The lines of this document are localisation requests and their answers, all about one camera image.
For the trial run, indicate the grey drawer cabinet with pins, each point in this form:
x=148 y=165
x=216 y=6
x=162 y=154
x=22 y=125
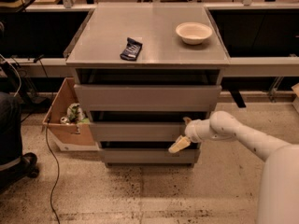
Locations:
x=165 y=60

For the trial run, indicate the grey metal rail frame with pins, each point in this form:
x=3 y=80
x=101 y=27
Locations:
x=261 y=39

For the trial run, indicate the grey top drawer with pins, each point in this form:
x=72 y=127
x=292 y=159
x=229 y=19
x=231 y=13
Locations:
x=147 y=98

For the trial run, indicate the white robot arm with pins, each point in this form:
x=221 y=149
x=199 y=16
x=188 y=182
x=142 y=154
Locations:
x=279 y=189

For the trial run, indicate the white paper bowl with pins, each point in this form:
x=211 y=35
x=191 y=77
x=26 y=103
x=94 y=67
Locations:
x=193 y=33

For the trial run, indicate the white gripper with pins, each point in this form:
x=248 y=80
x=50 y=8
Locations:
x=191 y=132

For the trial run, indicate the green white crumpled trash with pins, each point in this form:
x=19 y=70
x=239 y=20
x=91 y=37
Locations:
x=74 y=115

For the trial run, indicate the brown cardboard box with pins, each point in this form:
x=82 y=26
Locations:
x=68 y=137

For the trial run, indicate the black bracket under rail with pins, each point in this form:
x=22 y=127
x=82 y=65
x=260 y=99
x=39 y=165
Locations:
x=238 y=98

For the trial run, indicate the dark blue snack bag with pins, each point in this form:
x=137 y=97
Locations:
x=132 y=50

